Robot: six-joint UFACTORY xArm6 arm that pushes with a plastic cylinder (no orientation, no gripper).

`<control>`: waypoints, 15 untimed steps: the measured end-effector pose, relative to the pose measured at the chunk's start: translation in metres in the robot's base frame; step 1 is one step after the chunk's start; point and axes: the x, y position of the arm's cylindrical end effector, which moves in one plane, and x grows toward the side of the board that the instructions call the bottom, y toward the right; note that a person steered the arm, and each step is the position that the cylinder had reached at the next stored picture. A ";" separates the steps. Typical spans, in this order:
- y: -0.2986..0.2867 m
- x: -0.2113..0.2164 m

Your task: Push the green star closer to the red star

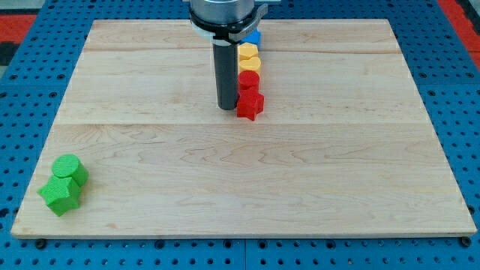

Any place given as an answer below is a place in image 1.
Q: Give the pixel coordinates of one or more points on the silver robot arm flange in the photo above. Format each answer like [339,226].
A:
[226,22]

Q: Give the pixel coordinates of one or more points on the red star block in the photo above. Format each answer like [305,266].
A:
[250,104]

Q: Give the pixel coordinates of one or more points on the green star block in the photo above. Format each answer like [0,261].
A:
[60,194]

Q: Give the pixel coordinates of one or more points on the red cylinder block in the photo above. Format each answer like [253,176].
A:
[248,79]

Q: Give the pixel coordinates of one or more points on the yellow heart block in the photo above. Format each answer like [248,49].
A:
[251,64]

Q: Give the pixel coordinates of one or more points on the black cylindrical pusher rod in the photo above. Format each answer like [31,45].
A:
[226,75]

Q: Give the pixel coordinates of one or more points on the yellow pentagon block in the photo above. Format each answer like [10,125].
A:
[247,51]

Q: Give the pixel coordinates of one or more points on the blue block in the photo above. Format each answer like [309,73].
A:
[253,38]

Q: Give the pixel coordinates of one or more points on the light wooden board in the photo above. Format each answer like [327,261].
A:
[344,148]

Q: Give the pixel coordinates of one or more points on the green cylinder block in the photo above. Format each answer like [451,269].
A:
[69,165]

